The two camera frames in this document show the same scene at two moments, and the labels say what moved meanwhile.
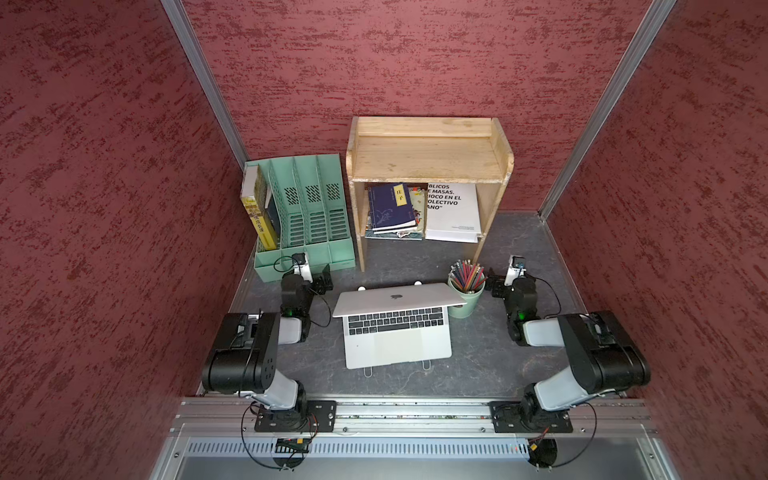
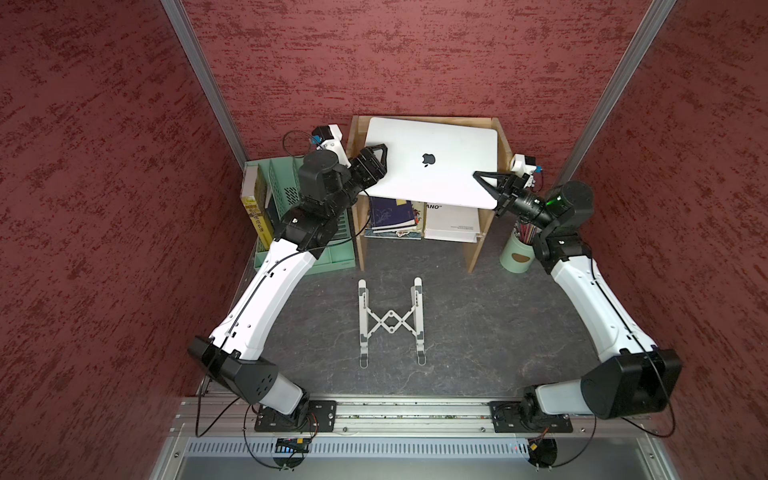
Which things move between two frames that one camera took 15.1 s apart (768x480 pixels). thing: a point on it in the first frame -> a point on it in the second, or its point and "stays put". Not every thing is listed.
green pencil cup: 463,311 -> 517,255
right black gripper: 498,284 -> 505,189
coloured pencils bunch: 467,275 -> 526,232
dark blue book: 390,207 stays put
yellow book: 254,197 stays put
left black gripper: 318,282 -> 362,164
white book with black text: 452,212 stays put
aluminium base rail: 213,418 stays put
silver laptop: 397,324 -> 432,161
